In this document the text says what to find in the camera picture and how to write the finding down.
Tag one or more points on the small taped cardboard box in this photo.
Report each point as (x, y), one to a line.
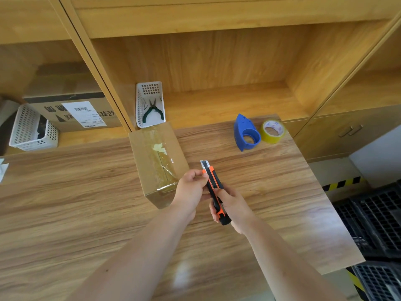
(156, 159)

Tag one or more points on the person's right hand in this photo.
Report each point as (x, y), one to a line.
(236, 210)

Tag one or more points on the narrow white plastic basket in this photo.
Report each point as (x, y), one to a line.
(141, 103)

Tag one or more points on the orange black utility knife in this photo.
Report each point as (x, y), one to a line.
(213, 181)

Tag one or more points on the person's left thumb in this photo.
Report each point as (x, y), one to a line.
(200, 173)

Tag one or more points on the wide white plastic basket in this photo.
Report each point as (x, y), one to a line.
(25, 128)

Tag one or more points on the person's right thumb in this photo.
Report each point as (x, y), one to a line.
(223, 194)

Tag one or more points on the blue tape dispenser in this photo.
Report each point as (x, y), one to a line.
(242, 125)

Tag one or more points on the black plastic crate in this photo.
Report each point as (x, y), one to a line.
(376, 216)
(379, 280)

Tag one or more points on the white paper sheet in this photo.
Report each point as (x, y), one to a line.
(2, 170)

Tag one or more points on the yellow packing tape roll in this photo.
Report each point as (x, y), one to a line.
(265, 136)

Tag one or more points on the wooden shelf cabinet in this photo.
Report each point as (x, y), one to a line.
(219, 59)

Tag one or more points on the large labelled cardboard box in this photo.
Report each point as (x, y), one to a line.
(53, 117)

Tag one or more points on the person's left hand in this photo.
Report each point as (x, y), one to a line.
(186, 192)

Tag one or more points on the person's left forearm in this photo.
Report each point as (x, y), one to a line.
(141, 260)

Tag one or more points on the yellow black hazard tape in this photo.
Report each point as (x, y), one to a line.
(341, 184)

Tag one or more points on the person's right forearm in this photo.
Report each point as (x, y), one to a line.
(282, 266)

